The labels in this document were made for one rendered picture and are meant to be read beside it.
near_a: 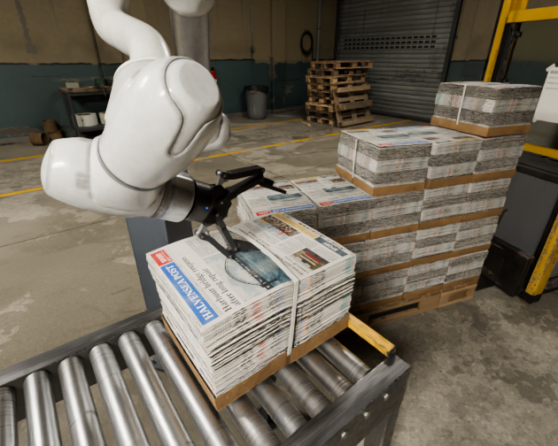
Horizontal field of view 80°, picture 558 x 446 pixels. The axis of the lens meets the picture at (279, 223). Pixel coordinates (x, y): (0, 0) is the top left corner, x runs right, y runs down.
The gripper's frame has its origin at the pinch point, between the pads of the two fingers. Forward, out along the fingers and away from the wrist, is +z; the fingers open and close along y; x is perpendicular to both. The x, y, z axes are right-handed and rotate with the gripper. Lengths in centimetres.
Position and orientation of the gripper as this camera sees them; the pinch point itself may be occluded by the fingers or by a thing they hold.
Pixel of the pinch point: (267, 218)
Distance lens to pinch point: 73.3
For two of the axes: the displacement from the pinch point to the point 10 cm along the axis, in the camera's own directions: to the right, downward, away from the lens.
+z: 7.1, 1.7, 6.9
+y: -3.7, 9.2, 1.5
